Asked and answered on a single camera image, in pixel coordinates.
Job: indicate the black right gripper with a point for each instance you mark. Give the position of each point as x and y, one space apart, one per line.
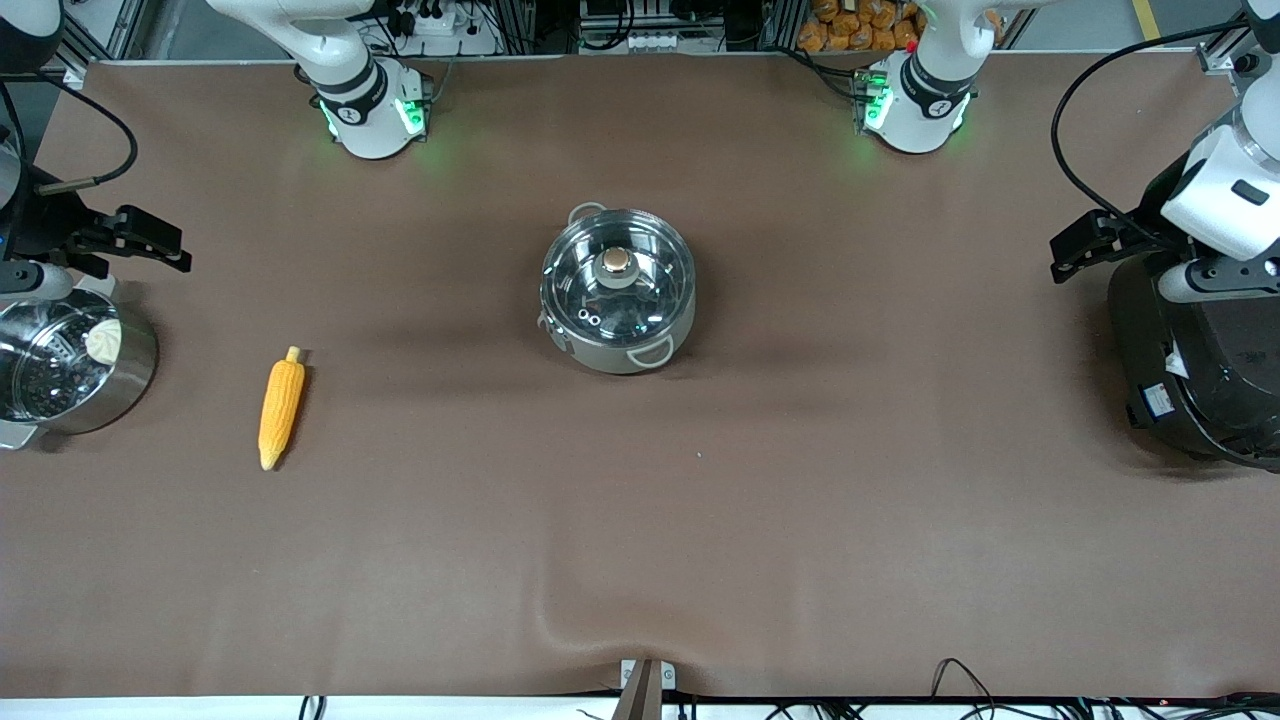
47 222

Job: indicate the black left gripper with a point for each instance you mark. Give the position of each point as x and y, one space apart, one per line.
1137 228

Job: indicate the glass lid with bronze knob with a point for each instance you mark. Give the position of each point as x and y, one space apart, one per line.
618 265

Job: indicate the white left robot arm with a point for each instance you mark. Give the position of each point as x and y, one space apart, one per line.
915 110

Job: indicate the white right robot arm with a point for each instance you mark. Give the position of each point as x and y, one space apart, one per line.
365 110

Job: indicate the stainless steel steamer pot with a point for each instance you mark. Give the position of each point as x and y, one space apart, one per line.
95 395

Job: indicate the yellow corn cob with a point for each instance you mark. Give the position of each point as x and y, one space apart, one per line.
280 405

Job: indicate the white steamed bun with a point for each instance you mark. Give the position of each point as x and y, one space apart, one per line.
104 340

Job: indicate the black rice cooker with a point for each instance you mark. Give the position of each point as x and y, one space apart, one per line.
1200 390

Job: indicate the orange snack bags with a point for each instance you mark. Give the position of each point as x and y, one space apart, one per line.
850 25

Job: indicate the white power strip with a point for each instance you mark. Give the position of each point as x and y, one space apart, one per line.
655 41

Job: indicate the brown table mat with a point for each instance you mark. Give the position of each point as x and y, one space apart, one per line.
640 540

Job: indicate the metal table edge bracket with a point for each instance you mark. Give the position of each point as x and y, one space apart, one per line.
645 680

